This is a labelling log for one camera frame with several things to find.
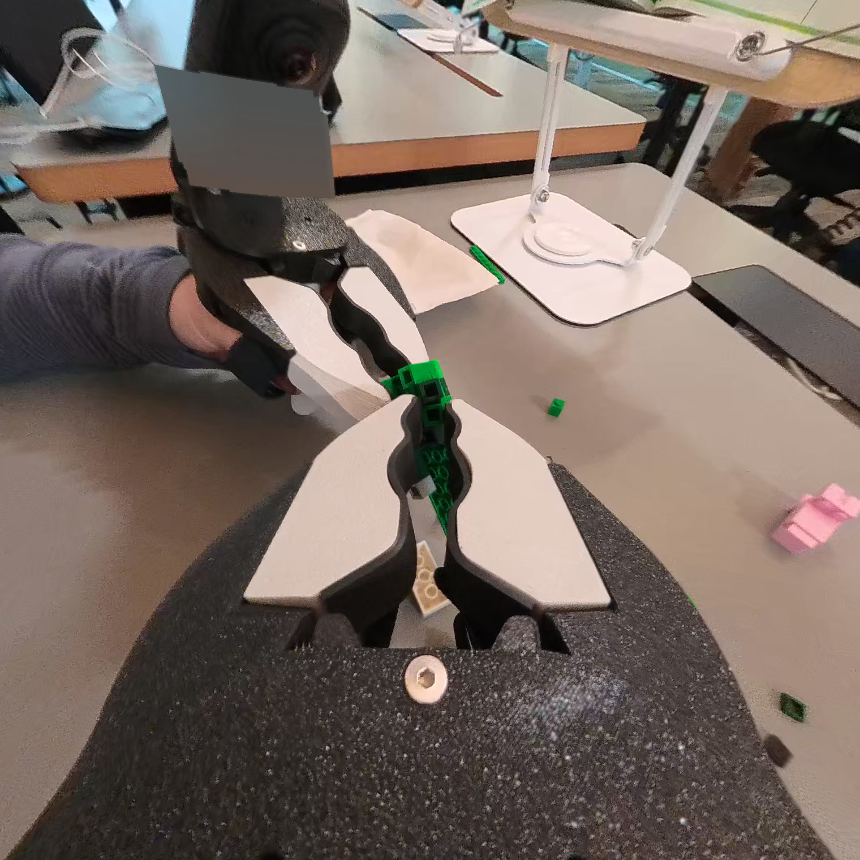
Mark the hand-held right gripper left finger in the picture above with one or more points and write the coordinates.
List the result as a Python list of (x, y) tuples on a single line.
[(336, 524)]

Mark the black office chair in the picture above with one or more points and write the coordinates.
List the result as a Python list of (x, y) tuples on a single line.
[(813, 161)]

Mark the white tray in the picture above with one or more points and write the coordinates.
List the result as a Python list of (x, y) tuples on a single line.
[(584, 282)]

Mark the wood-edged grey table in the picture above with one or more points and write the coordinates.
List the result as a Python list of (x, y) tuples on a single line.
[(437, 101)]

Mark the white desk stand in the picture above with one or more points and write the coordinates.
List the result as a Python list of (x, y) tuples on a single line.
[(447, 40)]

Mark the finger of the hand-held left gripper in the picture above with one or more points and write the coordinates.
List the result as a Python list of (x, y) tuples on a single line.
[(295, 316), (396, 322)]

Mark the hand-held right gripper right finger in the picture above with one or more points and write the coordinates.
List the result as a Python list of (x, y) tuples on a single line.
[(524, 531)]

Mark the wooden table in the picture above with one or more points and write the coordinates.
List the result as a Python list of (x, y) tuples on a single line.
[(826, 74)]

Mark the dark green small brick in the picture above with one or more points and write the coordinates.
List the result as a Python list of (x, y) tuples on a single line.
[(793, 707)]

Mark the green brick plate assembly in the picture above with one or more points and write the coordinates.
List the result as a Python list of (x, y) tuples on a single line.
[(420, 379)]

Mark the person's left forearm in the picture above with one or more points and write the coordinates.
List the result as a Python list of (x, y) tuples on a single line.
[(80, 302)]

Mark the grey desk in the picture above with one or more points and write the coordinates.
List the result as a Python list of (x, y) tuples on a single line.
[(638, 403)]

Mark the beige brick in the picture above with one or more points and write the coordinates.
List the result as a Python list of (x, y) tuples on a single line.
[(426, 584)]

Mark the small black brick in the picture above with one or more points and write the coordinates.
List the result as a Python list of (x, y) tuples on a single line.
[(777, 749)]

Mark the pink toy pig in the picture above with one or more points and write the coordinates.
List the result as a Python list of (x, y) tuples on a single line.
[(815, 519)]

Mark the long green brick plate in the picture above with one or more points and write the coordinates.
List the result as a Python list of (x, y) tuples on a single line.
[(487, 264)]

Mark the person's left hand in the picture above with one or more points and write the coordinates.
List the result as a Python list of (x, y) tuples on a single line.
[(195, 322)]

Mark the white cloth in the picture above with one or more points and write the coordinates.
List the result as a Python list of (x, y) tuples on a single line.
[(430, 269)]

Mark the black mat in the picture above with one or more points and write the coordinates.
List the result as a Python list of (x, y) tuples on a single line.
[(779, 329)]

